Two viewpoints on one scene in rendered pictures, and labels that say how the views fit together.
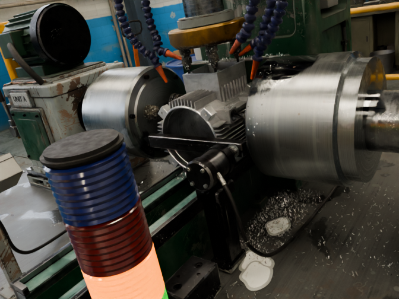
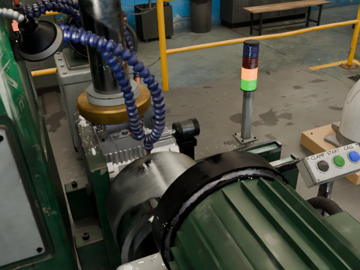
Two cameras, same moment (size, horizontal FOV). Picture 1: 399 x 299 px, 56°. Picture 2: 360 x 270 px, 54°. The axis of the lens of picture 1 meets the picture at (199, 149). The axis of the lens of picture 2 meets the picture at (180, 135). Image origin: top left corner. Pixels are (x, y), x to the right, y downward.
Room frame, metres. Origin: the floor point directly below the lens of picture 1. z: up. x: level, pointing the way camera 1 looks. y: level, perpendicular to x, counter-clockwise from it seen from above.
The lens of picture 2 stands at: (1.52, 0.45, 1.60)
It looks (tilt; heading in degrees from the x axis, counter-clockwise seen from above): 31 degrees down; 209
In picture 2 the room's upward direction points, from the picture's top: 3 degrees counter-clockwise
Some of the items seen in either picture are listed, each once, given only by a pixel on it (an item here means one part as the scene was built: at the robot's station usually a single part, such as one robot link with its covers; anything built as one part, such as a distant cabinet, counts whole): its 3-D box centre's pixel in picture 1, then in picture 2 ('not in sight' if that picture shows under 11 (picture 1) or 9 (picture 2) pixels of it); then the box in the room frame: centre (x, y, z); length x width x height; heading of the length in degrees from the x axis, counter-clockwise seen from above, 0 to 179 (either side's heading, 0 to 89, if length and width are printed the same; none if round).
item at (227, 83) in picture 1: (216, 82); (120, 141); (0.89, -0.07, 1.11); 0.12 x 0.11 x 0.07; 139
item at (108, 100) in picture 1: (126, 111); (177, 234); (1.06, 0.19, 1.04); 0.37 x 0.25 x 0.25; 49
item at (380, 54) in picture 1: (382, 63); not in sight; (4.70, -2.52, 0.14); 0.30 x 0.30 x 0.27
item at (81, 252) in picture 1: (109, 229); (250, 61); (0.26, 0.08, 1.14); 0.06 x 0.06 x 0.04
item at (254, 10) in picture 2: not in sight; (285, 19); (-4.40, -0.74, 0.22); 1.40 x 0.33 x 0.43; 137
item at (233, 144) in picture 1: (193, 144); not in sight; (0.76, 0.01, 1.01); 0.26 x 0.04 x 0.03; 49
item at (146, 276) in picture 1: (124, 274); (249, 72); (0.26, 0.08, 1.10); 0.06 x 0.06 x 0.04
